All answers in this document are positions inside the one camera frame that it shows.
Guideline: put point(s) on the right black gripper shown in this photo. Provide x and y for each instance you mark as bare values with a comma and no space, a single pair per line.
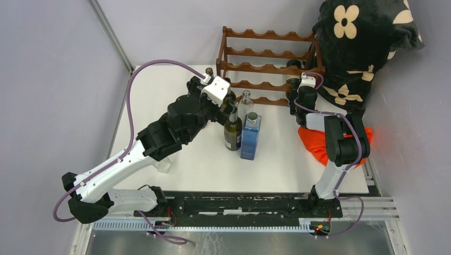
293,94

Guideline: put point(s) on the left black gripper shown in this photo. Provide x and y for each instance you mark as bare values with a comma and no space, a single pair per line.
222,116

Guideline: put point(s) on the blue square bottle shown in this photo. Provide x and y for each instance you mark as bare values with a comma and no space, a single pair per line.
249,137

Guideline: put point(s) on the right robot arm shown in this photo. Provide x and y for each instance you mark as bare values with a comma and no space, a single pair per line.
338,141

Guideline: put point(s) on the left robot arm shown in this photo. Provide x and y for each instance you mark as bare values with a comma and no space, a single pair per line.
92,194

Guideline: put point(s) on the green wine bottle front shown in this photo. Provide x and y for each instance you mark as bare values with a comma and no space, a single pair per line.
232,131

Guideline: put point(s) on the small clear glass bottle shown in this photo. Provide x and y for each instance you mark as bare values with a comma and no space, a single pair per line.
245,105

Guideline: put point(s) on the clear bottle black cap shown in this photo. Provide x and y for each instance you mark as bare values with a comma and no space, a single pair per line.
209,71

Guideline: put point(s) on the brown wooden wine rack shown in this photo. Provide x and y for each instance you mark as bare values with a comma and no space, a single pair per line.
312,57

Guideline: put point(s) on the clear empty lying bottle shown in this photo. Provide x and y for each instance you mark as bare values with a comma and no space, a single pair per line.
163,166

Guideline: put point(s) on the orange cloth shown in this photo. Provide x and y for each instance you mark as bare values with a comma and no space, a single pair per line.
314,142

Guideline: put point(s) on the black floral blanket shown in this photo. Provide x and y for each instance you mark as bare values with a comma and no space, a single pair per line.
356,39

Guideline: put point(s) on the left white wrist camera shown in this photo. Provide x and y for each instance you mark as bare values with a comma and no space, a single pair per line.
217,90

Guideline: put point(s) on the black mounting rail base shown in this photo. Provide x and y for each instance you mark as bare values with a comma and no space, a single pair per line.
242,211

